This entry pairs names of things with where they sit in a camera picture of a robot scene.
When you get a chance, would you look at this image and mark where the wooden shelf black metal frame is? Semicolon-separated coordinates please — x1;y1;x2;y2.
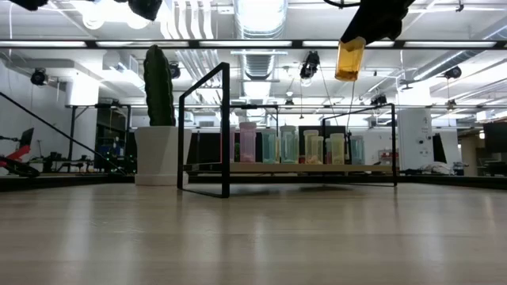
177;62;398;199

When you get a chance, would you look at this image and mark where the white hexagonal plant pot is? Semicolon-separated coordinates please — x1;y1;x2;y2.
133;125;193;187

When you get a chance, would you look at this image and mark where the green cactus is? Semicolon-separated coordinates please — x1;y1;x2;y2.
142;44;177;127

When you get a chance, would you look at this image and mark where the blue pill bottle white cap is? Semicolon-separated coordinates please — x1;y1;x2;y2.
349;135;365;165

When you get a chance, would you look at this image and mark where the yellow-green pill bottle white cap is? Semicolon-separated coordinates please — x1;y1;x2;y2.
330;132;346;165

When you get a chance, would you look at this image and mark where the small black tilted monitor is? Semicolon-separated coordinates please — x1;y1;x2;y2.
17;127;36;151

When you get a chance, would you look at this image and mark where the large orange pill bottle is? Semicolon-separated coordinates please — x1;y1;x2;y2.
334;36;368;83

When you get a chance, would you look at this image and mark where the red object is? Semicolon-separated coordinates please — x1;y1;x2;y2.
4;144;32;163

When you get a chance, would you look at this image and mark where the yellow-orange pill bottle white cap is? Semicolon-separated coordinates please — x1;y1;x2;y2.
303;129;319;165

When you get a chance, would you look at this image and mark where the white pillar cabinet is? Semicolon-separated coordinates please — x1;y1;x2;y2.
397;107;435;172

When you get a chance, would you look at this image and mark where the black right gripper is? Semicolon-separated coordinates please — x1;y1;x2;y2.
340;0;415;45

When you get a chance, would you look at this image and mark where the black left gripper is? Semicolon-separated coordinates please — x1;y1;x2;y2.
126;0;163;22

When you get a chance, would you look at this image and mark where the teal pill bottle white cap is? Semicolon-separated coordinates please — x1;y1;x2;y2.
261;128;278;164

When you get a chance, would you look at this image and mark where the silver ventilation duct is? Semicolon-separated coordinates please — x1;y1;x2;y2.
242;53;276;82

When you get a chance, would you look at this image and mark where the black equipment rack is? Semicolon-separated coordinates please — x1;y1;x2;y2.
65;103;134;173

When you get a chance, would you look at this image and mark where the hanging black camera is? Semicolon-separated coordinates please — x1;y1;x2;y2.
299;50;321;80

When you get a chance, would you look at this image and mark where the black beam with light strips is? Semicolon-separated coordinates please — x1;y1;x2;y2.
0;38;507;51

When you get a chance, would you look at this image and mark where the black aluminium rig frame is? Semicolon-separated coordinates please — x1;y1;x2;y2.
0;173;507;193

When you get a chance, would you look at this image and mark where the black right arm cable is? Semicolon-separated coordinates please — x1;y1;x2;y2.
322;0;362;10

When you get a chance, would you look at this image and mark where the long thin black cable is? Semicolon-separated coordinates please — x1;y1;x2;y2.
0;90;127;176

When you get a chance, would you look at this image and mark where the green pill bottle white cap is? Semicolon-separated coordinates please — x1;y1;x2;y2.
280;125;299;165

